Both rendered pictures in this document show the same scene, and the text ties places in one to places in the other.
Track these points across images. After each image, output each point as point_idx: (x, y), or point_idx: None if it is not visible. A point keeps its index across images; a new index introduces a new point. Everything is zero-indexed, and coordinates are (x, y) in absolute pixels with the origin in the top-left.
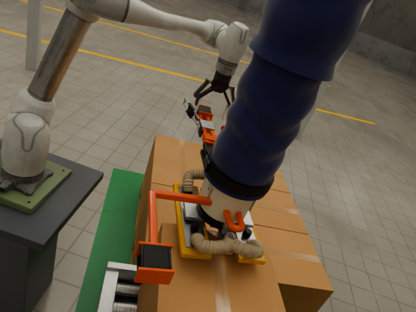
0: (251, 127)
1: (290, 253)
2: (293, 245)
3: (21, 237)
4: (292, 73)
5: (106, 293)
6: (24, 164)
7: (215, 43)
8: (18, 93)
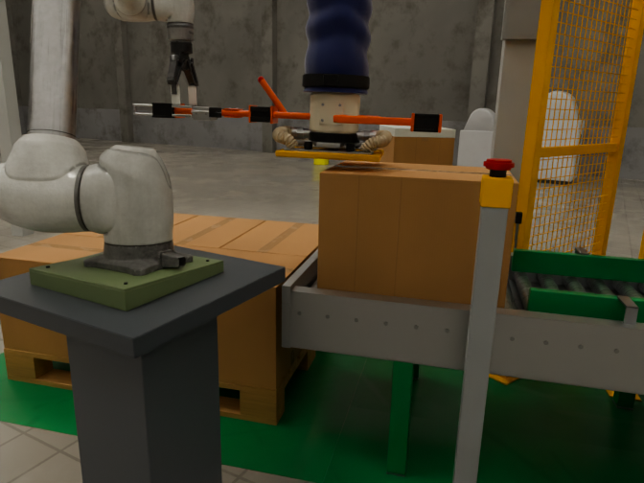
0: (360, 18)
1: (288, 230)
2: (278, 227)
3: (267, 275)
4: None
5: (325, 292)
6: (172, 212)
7: (151, 10)
8: (41, 142)
